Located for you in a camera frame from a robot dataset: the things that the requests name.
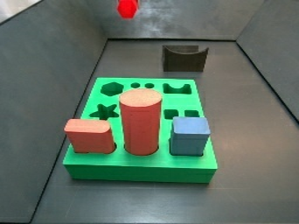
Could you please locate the blue square block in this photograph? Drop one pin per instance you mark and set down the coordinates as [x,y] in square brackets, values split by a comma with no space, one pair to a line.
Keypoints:
[189,136]

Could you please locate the black curved cradle holder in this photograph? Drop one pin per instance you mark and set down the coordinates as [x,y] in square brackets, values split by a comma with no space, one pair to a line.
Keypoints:
[183,58]

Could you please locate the red rounded rectangular block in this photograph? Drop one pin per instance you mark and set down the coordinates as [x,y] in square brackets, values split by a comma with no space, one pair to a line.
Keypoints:
[89,136]

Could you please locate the green shape sorter board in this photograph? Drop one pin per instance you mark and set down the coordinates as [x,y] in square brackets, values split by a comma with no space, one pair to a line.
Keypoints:
[159,167]

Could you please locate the red hexagon prism block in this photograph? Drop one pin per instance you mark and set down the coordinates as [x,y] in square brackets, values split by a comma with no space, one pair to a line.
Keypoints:
[127,8]

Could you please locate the tall red cylinder block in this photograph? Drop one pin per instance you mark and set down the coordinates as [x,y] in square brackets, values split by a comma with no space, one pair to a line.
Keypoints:
[140,111]

